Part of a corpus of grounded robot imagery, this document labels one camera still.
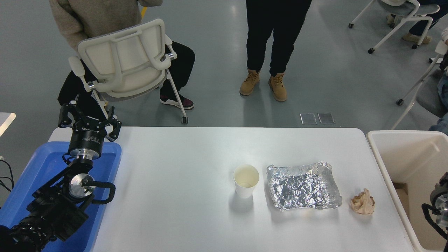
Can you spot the large pale bin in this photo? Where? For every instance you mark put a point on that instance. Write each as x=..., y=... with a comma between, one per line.
x=413, y=154

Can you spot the clear floor plate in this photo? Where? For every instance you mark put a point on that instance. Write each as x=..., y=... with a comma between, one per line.
x=308, y=119
x=326, y=118

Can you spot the blue plastic tray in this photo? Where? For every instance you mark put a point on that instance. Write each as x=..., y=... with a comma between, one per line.
x=42, y=164

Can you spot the white mesh-back chair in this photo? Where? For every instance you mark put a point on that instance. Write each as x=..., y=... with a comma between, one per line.
x=122, y=59

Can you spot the white wheeled chair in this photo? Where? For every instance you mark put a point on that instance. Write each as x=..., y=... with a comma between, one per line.
x=402, y=19

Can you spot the grey seat wheeled chair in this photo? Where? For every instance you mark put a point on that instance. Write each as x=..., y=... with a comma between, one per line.
x=428, y=98

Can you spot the brown cardboard piece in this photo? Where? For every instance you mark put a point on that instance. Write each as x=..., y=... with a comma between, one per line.
x=402, y=199

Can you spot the person beside bin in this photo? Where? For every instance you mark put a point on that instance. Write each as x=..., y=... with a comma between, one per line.
x=443, y=124

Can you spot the person on wheeled chair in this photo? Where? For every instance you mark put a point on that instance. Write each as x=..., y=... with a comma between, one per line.
x=418, y=37

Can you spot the white paper cup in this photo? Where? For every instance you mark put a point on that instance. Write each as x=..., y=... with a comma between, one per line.
x=245, y=190

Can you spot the crumpled tan paper ball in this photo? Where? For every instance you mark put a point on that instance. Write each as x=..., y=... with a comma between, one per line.
x=363, y=203

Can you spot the standing person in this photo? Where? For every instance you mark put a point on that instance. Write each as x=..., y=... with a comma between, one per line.
x=276, y=31

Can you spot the seated person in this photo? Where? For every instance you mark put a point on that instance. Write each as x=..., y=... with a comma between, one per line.
x=87, y=17

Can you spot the crumpled foil tray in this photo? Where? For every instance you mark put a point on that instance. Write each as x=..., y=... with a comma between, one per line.
x=302, y=189

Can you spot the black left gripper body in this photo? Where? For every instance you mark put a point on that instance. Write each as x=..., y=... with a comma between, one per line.
x=87, y=138

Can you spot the small white side table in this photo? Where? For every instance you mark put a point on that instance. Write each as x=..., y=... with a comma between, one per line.
x=5, y=120

